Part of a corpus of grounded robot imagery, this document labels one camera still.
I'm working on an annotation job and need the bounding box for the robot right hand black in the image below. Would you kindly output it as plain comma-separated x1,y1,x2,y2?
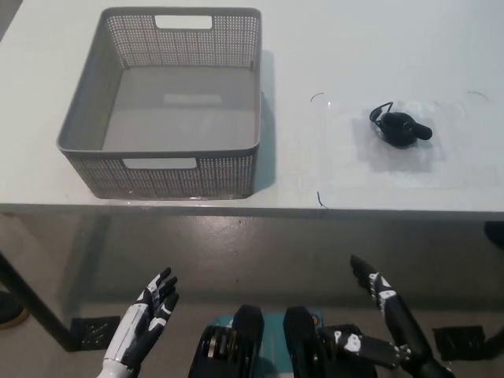
319,254,439,370

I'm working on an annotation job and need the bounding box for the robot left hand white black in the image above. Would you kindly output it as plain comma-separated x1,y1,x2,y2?
102,267,180,372

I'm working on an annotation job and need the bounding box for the black webcam with cable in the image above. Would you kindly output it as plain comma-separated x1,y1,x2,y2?
369,102,434,150

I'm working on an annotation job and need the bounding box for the robot right black body block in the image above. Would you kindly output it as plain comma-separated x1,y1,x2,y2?
283,306,379,378

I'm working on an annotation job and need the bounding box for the robot black body block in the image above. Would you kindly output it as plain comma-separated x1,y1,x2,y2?
283,306,379,378
187,303,265,378

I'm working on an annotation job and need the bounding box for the robot left black body block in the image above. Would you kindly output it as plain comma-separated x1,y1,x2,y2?
187,303,265,378

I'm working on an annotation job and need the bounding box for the black table leg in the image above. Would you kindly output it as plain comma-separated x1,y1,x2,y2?
0,250,82,352

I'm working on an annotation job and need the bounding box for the teal robot body top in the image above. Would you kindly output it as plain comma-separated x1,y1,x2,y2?
204,309,324,378

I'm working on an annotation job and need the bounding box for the dark object at table edge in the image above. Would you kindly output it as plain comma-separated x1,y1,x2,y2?
484,220,504,250

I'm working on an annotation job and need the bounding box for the dark shoe with tan sole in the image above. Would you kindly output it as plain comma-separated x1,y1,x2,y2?
0,290,29,326

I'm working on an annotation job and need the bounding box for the grey perforated plastic basket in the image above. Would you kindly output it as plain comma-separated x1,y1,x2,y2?
55,6,263,200

